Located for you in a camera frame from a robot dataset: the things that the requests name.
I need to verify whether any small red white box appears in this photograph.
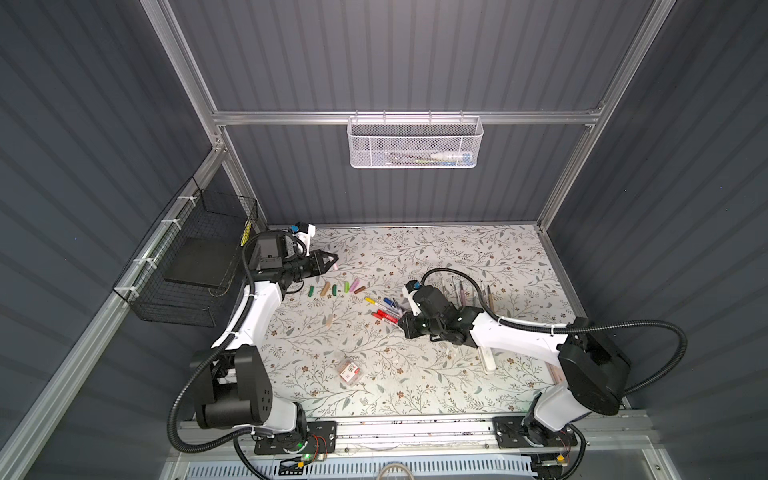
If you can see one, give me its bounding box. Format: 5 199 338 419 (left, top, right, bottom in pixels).
338 358 362 385

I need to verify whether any metal base rail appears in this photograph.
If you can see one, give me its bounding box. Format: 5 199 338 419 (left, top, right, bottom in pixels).
173 409 661 457

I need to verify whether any black corrugated left cable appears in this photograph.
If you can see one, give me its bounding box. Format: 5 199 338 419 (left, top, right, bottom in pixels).
166 229 307 480

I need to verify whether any white eraser case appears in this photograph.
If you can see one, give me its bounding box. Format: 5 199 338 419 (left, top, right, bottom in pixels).
478 347 497 373

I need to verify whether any black corrugated cable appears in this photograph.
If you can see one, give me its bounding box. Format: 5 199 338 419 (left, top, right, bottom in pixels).
419 267 689 397
166 229 307 480

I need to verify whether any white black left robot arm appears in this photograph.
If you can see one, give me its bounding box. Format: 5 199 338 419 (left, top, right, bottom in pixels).
189 222 338 435

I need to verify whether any red capped marker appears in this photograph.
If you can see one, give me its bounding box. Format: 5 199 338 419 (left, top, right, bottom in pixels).
376 310 399 324
373 311 398 325

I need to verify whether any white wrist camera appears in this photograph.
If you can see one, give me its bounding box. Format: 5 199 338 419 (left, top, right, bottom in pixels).
290 222 316 256
402 280 421 316

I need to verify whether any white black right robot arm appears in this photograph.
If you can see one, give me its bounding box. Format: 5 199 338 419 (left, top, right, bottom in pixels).
395 267 630 446

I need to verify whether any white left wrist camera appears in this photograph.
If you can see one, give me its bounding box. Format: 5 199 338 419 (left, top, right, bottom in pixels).
290 222 316 256

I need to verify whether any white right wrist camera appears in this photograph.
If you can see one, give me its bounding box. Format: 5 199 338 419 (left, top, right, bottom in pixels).
402 280 421 316

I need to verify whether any yellow capped marker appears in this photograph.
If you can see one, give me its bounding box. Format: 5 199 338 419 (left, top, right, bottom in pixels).
364 297 399 316

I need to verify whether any white wire mesh basket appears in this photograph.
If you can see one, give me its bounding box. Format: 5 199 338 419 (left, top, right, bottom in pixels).
346 115 484 170

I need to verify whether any blue capped marker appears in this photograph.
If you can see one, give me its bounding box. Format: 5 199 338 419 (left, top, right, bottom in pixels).
383 297 402 312

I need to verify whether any brown capped marker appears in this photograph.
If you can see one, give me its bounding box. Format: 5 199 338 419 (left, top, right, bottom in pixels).
485 285 495 314

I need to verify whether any black wire side basket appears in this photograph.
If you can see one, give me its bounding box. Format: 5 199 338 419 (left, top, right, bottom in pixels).
113 181 259 328

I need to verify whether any pink pencil case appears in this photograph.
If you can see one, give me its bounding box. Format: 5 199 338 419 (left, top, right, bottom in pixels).
546 363 566 384

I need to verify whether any black corrugated right cable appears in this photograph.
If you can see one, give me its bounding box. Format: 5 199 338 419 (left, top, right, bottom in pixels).
419 267 689 397

